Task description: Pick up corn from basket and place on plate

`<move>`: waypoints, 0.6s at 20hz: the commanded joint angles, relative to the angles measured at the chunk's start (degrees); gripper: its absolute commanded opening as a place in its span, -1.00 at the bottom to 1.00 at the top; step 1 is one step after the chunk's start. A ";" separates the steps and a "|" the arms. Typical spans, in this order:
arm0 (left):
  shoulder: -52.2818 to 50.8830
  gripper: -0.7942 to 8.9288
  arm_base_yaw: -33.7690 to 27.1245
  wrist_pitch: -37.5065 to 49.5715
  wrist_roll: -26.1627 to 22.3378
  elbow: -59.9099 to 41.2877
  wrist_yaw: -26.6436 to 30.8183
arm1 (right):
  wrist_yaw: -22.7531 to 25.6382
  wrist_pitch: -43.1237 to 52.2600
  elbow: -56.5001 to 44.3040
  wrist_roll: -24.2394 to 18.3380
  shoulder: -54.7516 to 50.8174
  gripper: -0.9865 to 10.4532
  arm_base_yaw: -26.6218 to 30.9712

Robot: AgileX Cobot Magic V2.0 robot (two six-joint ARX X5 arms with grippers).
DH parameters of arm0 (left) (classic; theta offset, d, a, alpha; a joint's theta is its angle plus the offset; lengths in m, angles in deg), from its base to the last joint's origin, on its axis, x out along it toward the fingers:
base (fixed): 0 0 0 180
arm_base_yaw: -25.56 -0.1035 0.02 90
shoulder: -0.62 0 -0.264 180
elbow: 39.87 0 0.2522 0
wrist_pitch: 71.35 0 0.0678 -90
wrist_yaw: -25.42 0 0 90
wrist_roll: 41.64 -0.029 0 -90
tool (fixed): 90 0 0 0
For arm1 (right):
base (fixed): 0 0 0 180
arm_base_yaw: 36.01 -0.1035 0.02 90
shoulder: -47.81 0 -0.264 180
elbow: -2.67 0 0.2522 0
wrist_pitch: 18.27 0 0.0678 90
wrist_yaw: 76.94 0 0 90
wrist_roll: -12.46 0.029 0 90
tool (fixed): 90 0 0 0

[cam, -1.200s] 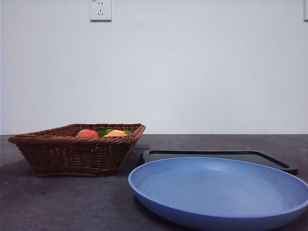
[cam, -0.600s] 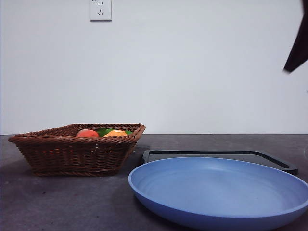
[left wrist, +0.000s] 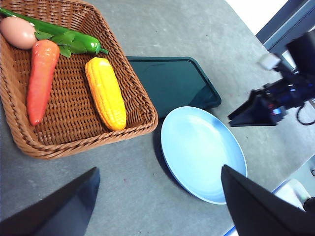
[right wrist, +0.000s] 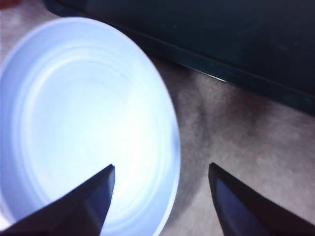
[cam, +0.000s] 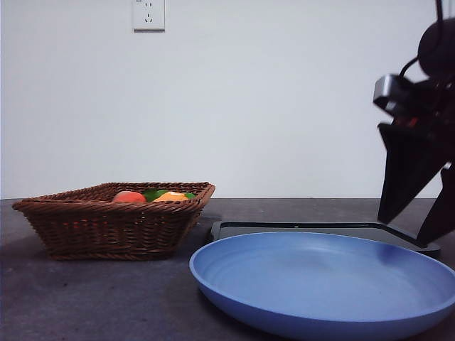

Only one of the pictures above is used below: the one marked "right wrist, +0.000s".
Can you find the blue round plate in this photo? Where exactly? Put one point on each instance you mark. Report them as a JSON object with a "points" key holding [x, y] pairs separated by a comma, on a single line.
{"points": [[86, 118]]}

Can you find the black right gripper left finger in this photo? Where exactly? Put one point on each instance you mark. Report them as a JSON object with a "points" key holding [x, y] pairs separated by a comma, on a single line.
{"points": [[81, 211]]}

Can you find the black rectangular tray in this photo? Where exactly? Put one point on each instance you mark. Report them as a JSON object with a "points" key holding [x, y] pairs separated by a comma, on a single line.
{"points": [[233, 37]]}

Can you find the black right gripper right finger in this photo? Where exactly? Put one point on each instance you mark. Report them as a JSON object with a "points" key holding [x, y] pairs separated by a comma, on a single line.
{"points": [[248, 211]]}

